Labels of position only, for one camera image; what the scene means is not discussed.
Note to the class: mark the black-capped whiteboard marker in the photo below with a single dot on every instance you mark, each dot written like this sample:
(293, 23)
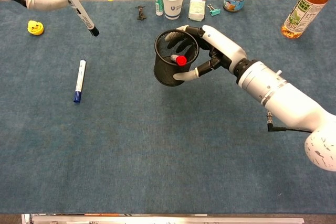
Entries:
(78, 11)

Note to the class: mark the blue felt table mat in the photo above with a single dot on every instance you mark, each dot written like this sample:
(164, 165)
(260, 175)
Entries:
(168, 134)

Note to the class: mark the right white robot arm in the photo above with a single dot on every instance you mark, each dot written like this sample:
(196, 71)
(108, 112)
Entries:
(283, 95)

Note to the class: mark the white green glue stick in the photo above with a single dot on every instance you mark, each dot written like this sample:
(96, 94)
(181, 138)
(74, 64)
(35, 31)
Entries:
(158, 1)

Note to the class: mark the red-capped whiteboard marker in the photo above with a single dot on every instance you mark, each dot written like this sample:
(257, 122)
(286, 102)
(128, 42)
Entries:
(181, 60)

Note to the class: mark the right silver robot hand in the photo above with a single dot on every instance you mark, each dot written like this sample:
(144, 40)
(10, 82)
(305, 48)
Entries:
(225, 48)

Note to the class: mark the white paper cup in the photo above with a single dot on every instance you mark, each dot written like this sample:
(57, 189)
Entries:
(172, 5)

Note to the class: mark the white tissue pack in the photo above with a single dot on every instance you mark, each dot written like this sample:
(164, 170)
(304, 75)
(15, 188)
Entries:
(197, 10)

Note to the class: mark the blue-capped whiteboard marker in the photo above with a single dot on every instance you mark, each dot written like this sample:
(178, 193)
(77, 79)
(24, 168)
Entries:
(80, 77)

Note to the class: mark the yellow rubber duck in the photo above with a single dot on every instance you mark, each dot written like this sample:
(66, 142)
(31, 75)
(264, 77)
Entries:
(35, 27)

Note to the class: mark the amber tea bottle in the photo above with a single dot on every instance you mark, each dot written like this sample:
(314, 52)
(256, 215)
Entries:
(302, 14)

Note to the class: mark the dark metal clip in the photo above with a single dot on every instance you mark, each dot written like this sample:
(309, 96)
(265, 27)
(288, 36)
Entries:
(141, 12)

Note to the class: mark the teal binder clip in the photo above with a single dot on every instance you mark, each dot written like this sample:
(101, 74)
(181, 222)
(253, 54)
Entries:
(215, 12)

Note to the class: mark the black mesh pen cup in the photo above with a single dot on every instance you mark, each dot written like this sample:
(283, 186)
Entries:
(164, 72)

